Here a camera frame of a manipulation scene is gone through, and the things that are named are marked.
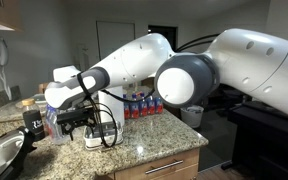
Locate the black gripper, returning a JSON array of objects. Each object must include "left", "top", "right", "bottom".
[{"left": 56, "top": 109, "right": 84, "bottom": 141}]

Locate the white trash bin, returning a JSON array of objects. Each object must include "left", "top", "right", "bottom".
[{"left": 179, "top": 104, "right": 205, "bottom": 129}]

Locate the white floor lamp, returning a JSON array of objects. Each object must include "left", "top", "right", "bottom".
[{"left": 77, "top": 44, "right": 92, "bottom": 73}]

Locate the black digital piano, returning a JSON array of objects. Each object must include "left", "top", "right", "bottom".
[{"left": 221, "top": 99, "right": 288, "bottom": 180}]

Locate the white projector screen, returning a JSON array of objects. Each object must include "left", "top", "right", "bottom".
[{"left": 95, "top": 20, "right": 137, "bottom": 63}]

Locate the dark window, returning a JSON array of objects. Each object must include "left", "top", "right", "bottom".
[{"left": 147, "top": 24, "right": 179, "bottom": 43}]

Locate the black jar with cork lid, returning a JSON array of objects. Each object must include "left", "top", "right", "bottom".
[{"left": 20, "top": 98, "right": 46, "bottom": 143}]

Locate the wooden wall cabinet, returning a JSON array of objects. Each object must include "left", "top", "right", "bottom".
[{"left": 0, "top": 0, "right": 24, "bottom": 33}]

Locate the red label water bottle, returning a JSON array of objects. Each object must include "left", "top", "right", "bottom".
[
  {"left": 146, "top": 96, "right": 156, "bottom": 116},
  {"left": 130, "top": 93, "right": 141, "bottom": 120},
  {"left": 123, "top": 93, "right": 132, "bottom": 120},
  {"left": 154, "top": 97, "right": 165, "bottom": 115},
  {"left": 138, "top": 92, "right": 149, "bottom": 118}
]

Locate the stainless steel pan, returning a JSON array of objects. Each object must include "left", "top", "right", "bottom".
[{"left": 0, "top": 126, "right": 37, "bottom": 180}]

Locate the metal drawer handle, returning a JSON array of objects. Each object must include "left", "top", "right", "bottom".
[{"left": 144, "top": 159, "right": 185, "bottom": 176}]

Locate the white rectangular food container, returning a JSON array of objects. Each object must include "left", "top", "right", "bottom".
[{"left": 82, "top": 120, "right": 125, "bottom": 150}]

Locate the small wooden chair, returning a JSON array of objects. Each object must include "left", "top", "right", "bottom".
[{"left": 37, "top": 82, "right": 50, "bottom": 95}]

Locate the wooden counter drawer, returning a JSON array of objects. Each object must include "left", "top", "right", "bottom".
[{"left": 113, "top": 148, "right": 201, "bottom": 180}]

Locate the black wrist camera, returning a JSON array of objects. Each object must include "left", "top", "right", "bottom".
[{"left": 79, "top": 107, "right": 97, "bottom": 124}]

